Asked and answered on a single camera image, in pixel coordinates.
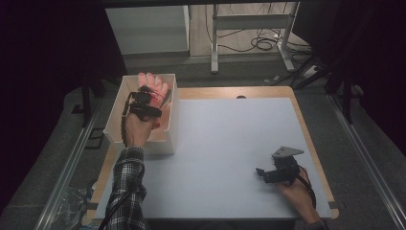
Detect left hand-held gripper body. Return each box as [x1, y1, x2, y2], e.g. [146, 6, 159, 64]
[127, 90, 163, 123]

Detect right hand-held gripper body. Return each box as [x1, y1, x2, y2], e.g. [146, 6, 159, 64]
[263, 146, 305, 186]

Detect pink rubber glove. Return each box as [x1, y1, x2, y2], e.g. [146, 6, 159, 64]
[137, 72, 170, 105]

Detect white box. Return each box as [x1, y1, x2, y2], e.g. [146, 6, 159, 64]
[102, 73, 180, 156]

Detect person's left hand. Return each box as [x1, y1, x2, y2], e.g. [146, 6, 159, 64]
[124, 111, 161, 149]

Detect person's right hand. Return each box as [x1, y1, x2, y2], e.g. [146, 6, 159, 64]
[275, 168, 322, 225]

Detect pale blue table mat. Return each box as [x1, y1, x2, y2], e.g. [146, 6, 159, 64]
[95, 97, 333, 220]

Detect black metal stand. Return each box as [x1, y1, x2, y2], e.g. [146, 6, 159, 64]
[325, 56, 356, 125]
[71, 75, 107, 128]

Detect white cabinet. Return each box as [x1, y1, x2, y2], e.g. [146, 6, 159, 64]
[104, 5, 192, 56]

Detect white power strip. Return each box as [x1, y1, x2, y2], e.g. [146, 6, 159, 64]
[301, 64, 319, 80]

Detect clear plastic bag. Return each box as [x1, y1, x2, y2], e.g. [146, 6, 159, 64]
[56, 186, 98, 226]

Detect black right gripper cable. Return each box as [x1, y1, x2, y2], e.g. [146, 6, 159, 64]
[298, 165, 318, 209]

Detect metal floor rail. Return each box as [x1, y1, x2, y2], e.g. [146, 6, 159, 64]
[327, 93, 406, 230]
[34, 95, 107, 230]

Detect black floor cables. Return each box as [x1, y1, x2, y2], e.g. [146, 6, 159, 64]
[204, 3, 313, 56]

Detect white metal desk frame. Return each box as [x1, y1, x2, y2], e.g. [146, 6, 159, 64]
[210, 1, 302, 75]

